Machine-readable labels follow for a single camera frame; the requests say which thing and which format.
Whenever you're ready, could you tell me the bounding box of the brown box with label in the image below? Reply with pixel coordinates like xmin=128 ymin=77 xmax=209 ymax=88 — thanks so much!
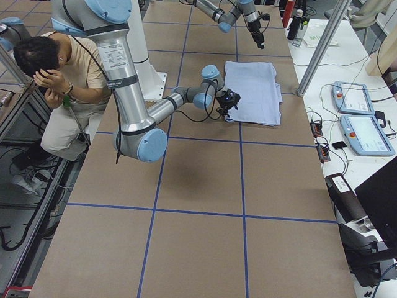
xmin=324 ymin=173 xmax=367 ymax=222

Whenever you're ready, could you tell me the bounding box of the red cylinder bottle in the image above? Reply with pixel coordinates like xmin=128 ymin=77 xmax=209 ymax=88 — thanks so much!
xmin=283 ymin=0 xmax=295 ymax=22

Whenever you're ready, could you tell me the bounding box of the aluminium frame post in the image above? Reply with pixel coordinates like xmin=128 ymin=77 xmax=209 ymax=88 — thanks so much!
xmin=296 ymin=0 xmax=351 ymax=97

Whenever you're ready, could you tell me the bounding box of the blue striped button shirt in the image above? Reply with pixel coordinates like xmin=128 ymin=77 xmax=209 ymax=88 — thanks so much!
xmin=225 ymin=61 xmax=282 ymax=126

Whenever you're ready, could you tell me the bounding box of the upper blue teach pendant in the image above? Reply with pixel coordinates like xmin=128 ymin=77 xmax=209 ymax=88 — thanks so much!
xmin=331 ymin=81 xmax=375 ymax=115

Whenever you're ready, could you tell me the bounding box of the blue teach pendant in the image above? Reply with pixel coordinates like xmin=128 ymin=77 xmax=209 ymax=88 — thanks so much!
xmin=331 ymin=81 xmax=375 ymax=115
xmin=340 ymin=115 xmax=395 ymax=156

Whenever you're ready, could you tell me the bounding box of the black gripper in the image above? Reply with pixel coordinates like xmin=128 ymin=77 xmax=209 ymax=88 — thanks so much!
xmin=247 ymin=13 xmax=269 ymax=50
xmin=216 ymin=89 xmax=241 ymax=119

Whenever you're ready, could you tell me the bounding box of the lower blue teach pendant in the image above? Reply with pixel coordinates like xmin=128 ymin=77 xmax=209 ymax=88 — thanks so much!
xmin=340 ymin=115 xmax=395 ymax=156

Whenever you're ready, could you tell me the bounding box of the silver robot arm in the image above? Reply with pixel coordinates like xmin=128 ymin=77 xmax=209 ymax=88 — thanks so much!
xmin=51 ymin=1 xmax=240 ymax=162
xmin=186 ymin=0 xmax=270 ymax=49

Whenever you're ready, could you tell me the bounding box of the clear water bottle black lid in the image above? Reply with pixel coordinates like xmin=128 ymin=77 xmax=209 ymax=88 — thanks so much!
xmin=292 ymin=11 xmax=310 ymax=47

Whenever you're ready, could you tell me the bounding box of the black monitor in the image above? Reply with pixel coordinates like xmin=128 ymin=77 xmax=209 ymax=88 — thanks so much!
xmin=355 ymin=158 xmax=396 ymax=248

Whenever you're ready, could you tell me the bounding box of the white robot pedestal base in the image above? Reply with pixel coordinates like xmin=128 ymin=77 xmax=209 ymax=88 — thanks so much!
xmin=127 ymin=0 xmax=167 ymax=102

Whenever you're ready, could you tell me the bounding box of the seated person beige shirt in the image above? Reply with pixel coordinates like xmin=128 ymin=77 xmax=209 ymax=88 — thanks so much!
xmin=13 ymin=32 xmax=111 ymax=161

